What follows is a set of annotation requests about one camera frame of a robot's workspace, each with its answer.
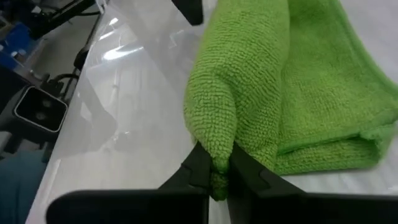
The black depth camera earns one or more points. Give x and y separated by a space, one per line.
40 109

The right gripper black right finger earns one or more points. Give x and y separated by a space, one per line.
295 208

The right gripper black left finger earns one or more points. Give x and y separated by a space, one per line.
140 208

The green microfibre towel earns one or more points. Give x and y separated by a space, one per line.
248 77

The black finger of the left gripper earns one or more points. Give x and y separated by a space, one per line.
191 11

